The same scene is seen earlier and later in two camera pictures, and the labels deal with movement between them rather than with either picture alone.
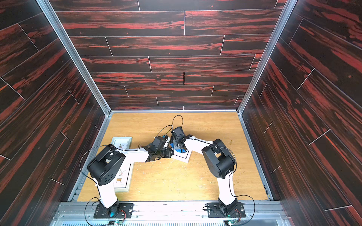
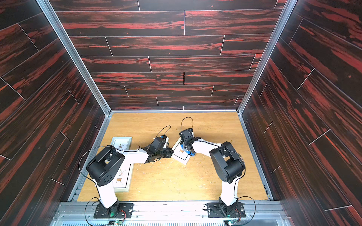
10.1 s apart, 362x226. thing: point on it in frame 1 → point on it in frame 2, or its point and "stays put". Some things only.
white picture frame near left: x=122 y=182 stays put
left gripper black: x=169 y=154 stays put
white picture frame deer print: x=192 y=145 stays put
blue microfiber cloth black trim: x=180 y=150 → x=190 y=153
